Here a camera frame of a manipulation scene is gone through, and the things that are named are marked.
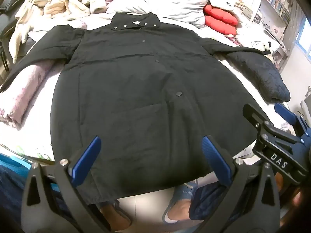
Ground white bookshelf with books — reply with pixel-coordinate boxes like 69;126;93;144
253;0;300;62

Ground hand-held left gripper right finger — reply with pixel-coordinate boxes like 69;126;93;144
192;135;282;233

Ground navy quilted jacket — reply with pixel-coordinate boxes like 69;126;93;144
226;50;291;103

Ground teal plastic container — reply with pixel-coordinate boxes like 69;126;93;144
0;152;32;176

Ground white black printed pillow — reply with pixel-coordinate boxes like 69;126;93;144
250;38;280;54

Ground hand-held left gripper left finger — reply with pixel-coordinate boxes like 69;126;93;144
21;136;114;233

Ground pink floral blanket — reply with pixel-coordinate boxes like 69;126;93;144
0;19;88;130

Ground person's right hand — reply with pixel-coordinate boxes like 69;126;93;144
276;171;305;208

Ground window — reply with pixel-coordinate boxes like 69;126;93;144
298;12;311;62

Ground red plush cushion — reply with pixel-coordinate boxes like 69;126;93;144
203;3;239;36

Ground black long coat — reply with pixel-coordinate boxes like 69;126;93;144
0;12;271;204

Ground white cherry print bed sheet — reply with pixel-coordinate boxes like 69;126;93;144
0;15;293;166

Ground person's navy quilted pants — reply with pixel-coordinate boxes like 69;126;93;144
189;182;234;222

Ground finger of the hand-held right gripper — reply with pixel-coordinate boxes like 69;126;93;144
243;103;274;131
274;102;308;139

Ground black chair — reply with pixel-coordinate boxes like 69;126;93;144
0;0;31;71

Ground light grey duvet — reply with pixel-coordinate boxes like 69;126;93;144
106;0;211;29

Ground stack of books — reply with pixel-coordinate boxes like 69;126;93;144
234;0;256;21

